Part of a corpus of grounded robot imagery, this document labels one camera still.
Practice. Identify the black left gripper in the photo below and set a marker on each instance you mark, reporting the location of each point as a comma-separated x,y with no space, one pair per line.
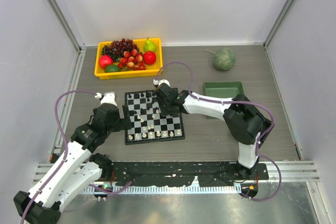
123,123

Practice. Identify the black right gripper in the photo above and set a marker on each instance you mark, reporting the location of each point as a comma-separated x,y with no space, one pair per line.
164,112

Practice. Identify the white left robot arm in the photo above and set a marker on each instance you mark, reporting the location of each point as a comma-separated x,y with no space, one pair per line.
76,168

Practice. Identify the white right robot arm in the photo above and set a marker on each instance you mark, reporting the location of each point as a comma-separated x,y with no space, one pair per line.
249,123

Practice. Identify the black white chessboard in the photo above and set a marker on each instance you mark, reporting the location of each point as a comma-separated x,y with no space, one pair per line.
147,122

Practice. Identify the yellow plastic fruit bin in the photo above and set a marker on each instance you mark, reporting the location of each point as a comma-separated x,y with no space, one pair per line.
151,70

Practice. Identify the green lime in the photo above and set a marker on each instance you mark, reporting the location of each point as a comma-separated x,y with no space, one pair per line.
112,68

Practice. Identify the red cherry cluster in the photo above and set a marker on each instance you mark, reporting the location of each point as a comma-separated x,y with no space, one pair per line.
132,60

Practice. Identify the red apple right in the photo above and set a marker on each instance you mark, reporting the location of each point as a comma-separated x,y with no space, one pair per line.
149,58

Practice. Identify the red apple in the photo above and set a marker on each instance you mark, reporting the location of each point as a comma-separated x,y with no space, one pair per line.
105,61
149,58

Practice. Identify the red apple left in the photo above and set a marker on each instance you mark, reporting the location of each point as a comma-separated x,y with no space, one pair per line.
105,61

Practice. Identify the green plastic tray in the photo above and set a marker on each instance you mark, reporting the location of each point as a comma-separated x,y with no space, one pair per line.
223,89

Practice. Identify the green pear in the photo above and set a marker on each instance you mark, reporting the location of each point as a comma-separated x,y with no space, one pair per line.
149,45

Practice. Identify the dark red grape bunch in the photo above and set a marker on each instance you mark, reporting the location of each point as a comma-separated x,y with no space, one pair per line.
116,49

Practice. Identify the green round melon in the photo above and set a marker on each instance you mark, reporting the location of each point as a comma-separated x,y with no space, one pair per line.
223,59

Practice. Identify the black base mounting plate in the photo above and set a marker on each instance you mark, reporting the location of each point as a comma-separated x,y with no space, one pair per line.
178,174

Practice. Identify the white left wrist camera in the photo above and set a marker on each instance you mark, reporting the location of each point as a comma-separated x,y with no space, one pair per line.
107,98

